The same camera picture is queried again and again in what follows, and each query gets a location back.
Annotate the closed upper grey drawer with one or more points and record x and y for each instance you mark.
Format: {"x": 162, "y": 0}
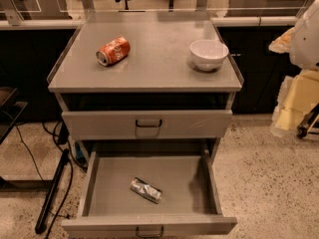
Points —
{"x": 98, "y": 125}

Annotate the orange soda can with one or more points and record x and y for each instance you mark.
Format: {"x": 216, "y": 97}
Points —
{"x": 114, "y": 51}

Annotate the white ceramic bowl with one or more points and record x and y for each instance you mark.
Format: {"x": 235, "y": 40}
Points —
{"x": 208, "y": 54}

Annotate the black upper drawer handle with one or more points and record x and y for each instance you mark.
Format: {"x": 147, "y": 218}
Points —
{"x": 144, "y": 123}

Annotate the black drawer handle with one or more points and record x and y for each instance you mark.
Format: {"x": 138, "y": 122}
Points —
{"x": 144, "y": 123}
{"x": 149, "y": 234}

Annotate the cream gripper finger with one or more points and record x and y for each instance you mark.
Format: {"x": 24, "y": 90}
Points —
{"x": 282, "y": 44}
{"x": 297, "y": 97}

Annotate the silver blue redbull can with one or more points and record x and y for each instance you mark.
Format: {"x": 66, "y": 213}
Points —
{"x": 146, "y": 191}

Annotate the grey drawer cabinet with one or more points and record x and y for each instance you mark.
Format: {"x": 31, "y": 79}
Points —
{"x": 157, "y": 75}

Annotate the black floor bar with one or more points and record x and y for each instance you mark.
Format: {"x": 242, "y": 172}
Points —
{"x": 41, "y": 222}

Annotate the black middle drawer handle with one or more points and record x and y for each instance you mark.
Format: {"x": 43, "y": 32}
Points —
{"x": 149, "y": 234}

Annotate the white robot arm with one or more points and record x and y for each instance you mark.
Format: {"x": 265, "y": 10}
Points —
{"x": 304, "y": 48}

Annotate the open middle grey drawer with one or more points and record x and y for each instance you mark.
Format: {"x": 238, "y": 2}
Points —
{"x": 189, "y": 203}

